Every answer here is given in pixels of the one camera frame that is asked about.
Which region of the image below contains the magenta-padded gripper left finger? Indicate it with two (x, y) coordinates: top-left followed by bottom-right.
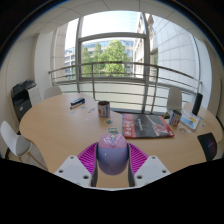
(53, 142), (99, 188)

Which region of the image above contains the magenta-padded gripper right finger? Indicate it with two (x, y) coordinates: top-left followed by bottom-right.
(126, 142), (172, 188)

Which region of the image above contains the red magazine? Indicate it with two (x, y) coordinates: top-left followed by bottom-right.
(121, 112), (175, 139)

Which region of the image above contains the light blue picture book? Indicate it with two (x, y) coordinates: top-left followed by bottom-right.
(179, 108), (201, 131)

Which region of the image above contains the white chair with wooden legs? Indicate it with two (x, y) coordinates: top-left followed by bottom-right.
(0, 120), (48, 171)

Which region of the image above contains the small dark blue box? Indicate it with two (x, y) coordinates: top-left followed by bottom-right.
(69, 97), (86, 110)

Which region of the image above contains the metal balcony railing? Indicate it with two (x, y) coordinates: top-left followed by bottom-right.
(48, 61), (203, 114)

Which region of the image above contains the black and white printer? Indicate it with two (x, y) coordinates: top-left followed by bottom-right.
(10, 78), (38, 123)

